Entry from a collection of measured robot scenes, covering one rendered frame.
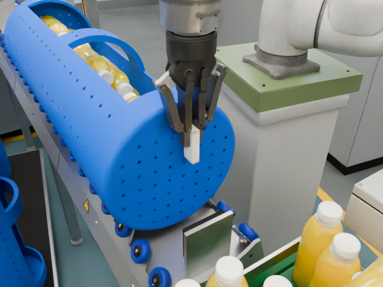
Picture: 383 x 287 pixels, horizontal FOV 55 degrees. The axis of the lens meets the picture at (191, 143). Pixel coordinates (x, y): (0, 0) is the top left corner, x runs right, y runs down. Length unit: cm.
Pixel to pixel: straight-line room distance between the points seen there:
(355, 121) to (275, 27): 131
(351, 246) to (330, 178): 192
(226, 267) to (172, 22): 34
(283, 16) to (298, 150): 43
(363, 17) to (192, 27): 62
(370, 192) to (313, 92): 52
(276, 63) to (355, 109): 122
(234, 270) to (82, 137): 36
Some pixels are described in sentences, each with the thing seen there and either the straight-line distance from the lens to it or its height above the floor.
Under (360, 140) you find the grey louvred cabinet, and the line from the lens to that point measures 245.
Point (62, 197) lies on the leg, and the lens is 184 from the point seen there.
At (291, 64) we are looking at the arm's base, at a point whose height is 109.
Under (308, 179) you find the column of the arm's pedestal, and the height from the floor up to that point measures 67.
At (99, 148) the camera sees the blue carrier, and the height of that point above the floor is 116.
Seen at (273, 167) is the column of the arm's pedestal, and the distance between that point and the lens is 125.
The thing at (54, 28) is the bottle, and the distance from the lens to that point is 126.
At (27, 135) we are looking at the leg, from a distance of 276.
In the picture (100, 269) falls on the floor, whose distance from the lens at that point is 195.
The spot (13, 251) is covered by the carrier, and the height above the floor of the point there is 45.
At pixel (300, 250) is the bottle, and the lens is 72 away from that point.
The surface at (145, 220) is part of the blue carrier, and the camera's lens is 73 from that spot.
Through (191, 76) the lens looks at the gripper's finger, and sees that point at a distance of 56.
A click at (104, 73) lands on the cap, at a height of 116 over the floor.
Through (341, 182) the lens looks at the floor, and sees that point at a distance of 252.
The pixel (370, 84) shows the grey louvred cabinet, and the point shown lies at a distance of 224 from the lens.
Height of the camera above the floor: 153
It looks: 35 degrees down
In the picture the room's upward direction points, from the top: straight up
